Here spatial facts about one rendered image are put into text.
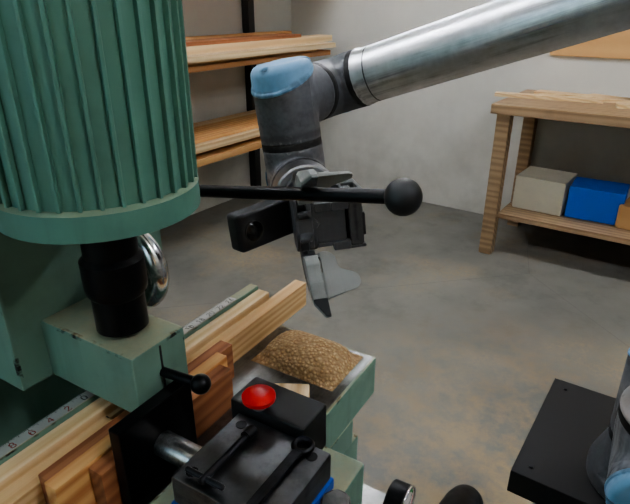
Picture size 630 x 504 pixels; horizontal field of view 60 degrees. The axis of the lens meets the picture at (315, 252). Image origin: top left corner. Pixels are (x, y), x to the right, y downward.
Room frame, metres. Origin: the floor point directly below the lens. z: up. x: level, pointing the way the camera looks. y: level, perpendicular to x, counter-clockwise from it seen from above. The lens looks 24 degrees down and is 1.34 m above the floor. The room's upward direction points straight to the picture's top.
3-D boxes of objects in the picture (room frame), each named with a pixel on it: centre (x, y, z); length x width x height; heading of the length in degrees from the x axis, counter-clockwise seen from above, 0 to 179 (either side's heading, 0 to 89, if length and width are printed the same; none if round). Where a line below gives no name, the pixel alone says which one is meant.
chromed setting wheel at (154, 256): (0.65, 0.24, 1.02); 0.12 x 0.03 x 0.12; 59
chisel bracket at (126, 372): (0.49, 0.21, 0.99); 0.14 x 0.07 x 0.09; 59
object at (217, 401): (0.45, 0.15, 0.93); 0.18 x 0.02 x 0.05; 149
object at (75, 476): (0.45, 0.17, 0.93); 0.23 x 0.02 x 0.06; 149
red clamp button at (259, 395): (0.39, 0.05, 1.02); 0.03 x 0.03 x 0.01
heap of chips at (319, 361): (0.61, 0.01, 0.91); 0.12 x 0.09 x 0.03; 59
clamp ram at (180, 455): (0.39, 0.13, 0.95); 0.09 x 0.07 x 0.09; 149
